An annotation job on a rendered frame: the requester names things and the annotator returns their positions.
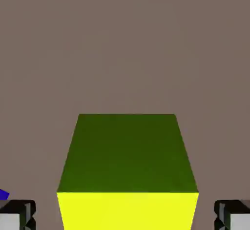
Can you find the small blue cube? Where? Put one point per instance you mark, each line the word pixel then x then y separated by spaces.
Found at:
pixel 3 194

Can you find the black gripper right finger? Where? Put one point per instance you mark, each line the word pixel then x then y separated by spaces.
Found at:
pixel 232 212

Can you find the large yellow box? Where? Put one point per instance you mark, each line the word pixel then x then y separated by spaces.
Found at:
pixel 127 175

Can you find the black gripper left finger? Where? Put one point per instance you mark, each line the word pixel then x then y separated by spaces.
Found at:
pixel 17 212

